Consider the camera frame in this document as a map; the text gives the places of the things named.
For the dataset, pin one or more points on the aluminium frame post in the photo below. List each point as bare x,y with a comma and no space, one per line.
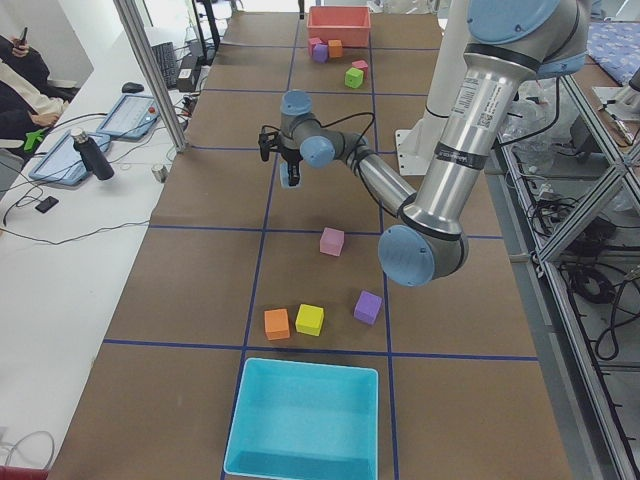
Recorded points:
135,31

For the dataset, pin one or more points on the seated person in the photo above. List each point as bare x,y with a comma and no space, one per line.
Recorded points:
29,102

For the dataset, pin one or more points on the blue tablet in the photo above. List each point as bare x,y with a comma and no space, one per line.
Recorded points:
63,165
131,117

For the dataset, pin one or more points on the purple foam block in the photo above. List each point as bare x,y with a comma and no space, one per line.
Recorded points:
367,307
320,53

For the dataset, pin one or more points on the right orange foam block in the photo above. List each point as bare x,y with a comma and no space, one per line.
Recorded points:
335,48

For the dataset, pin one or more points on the left purple foam block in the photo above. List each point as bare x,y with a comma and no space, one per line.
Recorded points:
367,307

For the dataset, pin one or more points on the black keyboard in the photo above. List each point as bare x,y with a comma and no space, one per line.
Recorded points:
166,60

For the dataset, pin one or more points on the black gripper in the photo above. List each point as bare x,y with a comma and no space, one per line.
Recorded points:
290,156

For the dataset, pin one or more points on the light pink foam block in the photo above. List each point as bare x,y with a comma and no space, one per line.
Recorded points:
332,241

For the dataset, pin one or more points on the small steel cylinder weight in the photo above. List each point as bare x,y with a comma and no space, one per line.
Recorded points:
160,172

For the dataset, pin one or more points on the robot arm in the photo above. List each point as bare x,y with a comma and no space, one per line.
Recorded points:
502,45

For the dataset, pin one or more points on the black computer mouse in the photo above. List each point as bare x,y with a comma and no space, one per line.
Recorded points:
132,88

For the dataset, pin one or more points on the black smartphone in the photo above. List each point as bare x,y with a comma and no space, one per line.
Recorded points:
47,204

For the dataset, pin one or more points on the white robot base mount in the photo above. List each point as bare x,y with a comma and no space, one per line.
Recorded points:
416,147

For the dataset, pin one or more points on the light blue foam block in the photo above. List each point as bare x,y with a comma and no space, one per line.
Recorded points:
285,177

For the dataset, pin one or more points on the right purple foam block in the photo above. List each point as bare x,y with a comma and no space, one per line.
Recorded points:
320,53

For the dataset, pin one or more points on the orange foam block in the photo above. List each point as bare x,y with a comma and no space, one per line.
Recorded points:
335,48
276,324

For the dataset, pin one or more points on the left orange foam block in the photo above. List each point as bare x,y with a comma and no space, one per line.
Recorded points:
276,324

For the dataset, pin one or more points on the teal plastic bin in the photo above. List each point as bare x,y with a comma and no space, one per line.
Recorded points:
298,420

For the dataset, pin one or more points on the far blue tablet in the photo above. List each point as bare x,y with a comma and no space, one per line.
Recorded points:
131,117

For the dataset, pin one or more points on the green foam block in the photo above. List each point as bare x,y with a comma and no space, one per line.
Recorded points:
354,78

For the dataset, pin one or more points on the right pink foam block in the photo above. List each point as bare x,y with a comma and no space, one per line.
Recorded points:
361,65

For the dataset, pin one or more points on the near blue tablet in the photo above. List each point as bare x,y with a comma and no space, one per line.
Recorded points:
63,165

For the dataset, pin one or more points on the black water bottle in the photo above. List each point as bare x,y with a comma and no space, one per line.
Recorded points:
92,157

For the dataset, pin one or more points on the yellow foam block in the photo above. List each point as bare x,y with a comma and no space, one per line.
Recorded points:
309,319

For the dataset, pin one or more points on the red plastic bin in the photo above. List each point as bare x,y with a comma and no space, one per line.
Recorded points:
349,24

